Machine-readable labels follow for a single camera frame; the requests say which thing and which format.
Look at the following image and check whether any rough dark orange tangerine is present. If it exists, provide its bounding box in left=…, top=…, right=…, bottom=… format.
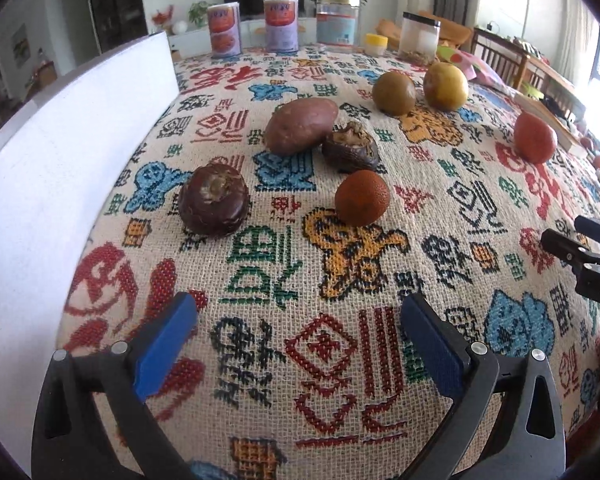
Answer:
left=334, top=169, right=392, bottom=227

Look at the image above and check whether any pink snack bag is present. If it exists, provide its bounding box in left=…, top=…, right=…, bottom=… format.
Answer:
left=436, top=45, right=501, bottom=86

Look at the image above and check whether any brownish green round fruit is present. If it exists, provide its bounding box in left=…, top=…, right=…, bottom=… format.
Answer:
left=371, top=71, right=417, bottom=116

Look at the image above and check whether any printed woven tablecloth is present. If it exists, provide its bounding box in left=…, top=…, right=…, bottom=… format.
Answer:
left=62, top=44, right=600, bottom=480

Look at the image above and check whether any orange cloth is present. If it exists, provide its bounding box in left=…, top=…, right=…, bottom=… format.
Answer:
left=376, top=19, right=473, bottom=48

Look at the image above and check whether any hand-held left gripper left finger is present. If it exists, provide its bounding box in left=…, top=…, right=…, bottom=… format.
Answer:
left=31, top=291, right=199, bottom=480

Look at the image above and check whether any smooth orange tangerine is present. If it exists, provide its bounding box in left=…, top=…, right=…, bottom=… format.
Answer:
left=513, top=112, right=559, bottom=165

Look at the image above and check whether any clear glass jar with label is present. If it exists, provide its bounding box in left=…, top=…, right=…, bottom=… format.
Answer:
left=315, top=0, right=359, bottom=47

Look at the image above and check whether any wooden chair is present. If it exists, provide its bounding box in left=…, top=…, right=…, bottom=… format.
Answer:
left=470, top=27, right=531, bottom=91

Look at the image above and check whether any small jar with yellow lid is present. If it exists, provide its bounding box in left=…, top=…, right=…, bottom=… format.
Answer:
left=364, top=33, right=388, bottom=57

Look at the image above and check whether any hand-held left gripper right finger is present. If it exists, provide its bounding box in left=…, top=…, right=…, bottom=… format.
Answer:
left=400, top=291, right=567, bottom=480

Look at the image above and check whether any wooden table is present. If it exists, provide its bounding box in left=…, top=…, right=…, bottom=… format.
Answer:
left=510, top=40, right=588, bottom=121

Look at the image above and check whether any small green leafy plant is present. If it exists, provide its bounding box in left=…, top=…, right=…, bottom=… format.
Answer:
left=187, top=1, right=211, bottom=28

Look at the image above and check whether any dark tall cabinet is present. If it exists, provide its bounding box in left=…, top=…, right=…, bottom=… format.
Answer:
left=85, top=0, right=148, bottom=56

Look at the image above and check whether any clear plastic jar black lid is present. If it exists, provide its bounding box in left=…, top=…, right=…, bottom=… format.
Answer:
left=398, top=12, right=441, bottom=63

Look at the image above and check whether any round dark brown taro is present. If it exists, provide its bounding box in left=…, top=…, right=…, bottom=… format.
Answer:
left=177, top=162, right=251, bottom=237

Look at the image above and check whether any red flower plant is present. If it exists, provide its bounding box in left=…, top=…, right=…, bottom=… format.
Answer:
left=151, top=5, right=175, bottom=33

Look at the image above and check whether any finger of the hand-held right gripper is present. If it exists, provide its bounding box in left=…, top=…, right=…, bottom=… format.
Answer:
left=540, top=228, right=593, bottom=273
left=574, top=215, right=600, bottom=257

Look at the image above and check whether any reddish brown sweet potato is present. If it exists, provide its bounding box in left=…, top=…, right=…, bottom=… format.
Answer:
left=263, top=97, right=341, bottom=156

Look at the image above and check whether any white board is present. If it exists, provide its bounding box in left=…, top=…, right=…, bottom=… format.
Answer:
left=0, top=30, right=181, bottom=463

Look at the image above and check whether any cracked dark brown taro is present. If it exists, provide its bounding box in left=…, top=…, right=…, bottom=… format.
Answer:
left=321, top=121, right=381, bottom=173

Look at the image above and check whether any yellow pear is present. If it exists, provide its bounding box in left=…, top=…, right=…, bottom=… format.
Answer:
left=423, top=61, right=469, bottom=111

